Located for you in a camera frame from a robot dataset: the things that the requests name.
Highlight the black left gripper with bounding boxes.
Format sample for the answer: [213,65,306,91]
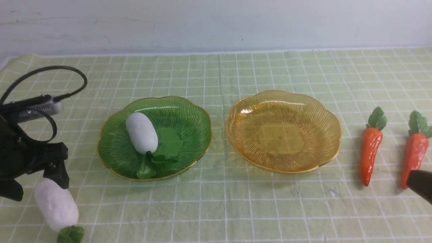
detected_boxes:
[0,115,70,202]

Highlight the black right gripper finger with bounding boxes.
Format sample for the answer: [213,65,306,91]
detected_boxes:
[406,170,432,204]

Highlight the orange toy carrot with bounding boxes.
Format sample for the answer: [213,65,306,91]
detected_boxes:
[401,110,432,190]
[359,106,387,187]

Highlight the white toy radish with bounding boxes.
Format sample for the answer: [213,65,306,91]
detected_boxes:
[34,179,85,243]
[126,112,177,180]

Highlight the amber ribbed plastic plate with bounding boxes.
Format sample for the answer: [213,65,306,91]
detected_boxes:
[225,90,342,175]

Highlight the green ribbed plastic plate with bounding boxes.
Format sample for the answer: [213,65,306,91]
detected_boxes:
[98,96,213,182]

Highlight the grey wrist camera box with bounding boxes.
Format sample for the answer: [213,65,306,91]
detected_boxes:
[5,95,64,123]

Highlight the black camera cable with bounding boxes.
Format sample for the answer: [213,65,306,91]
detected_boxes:
[0,65,88,143]

